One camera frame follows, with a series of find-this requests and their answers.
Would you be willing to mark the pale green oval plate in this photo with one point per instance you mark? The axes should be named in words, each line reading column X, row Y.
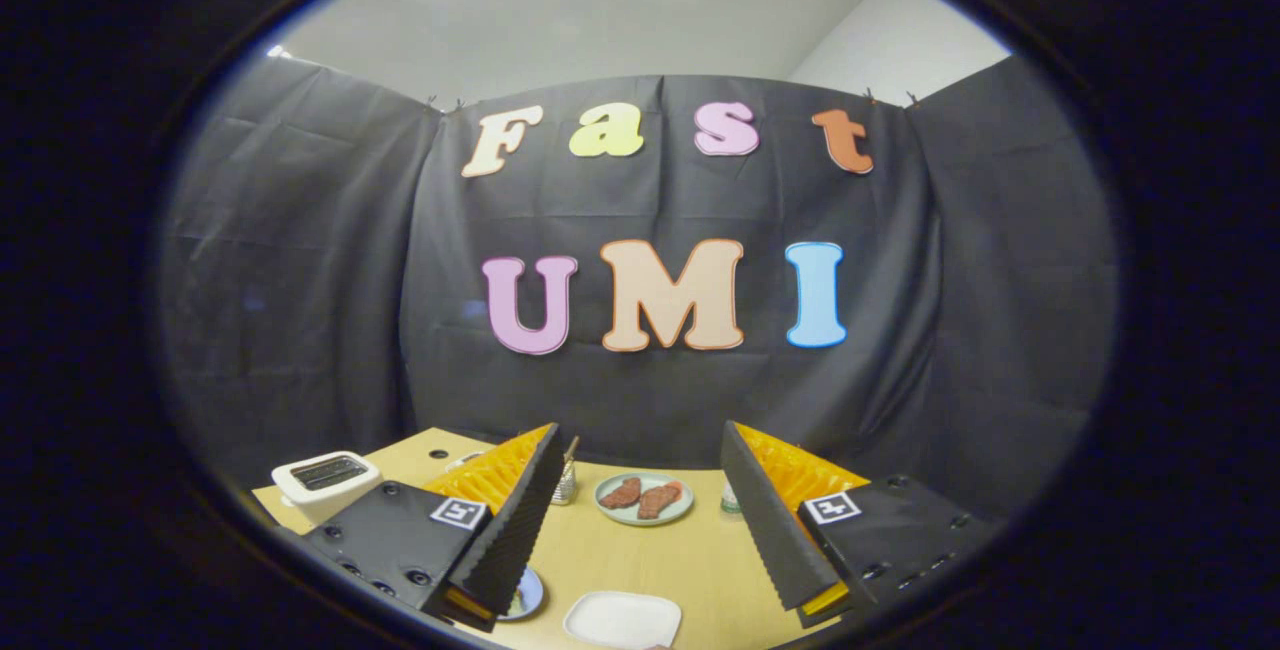
column 645, row 521

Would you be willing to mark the brown meat patty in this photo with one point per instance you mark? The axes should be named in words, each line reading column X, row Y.
column 660, row 500
column 621, row 493

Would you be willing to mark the blue plate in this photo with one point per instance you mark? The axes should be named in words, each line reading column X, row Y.
column 530, row 598

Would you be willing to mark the white rectangular plate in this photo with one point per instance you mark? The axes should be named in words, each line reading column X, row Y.
column 620, row 620

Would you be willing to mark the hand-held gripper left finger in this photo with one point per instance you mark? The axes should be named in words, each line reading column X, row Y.
column 510, row 540

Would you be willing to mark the wooden utensil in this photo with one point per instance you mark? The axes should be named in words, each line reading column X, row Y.
column 571, row 448

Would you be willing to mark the clear plastic water bottle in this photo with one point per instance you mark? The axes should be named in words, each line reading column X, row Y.
column 731, row 502

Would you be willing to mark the white toaster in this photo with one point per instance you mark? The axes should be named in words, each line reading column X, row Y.
column 330, row 500

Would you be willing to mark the white divided seasoning tray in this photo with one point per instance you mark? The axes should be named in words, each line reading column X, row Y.
column 463, row 460

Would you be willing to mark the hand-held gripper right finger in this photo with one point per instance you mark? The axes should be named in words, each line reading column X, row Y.
column 775, row 530

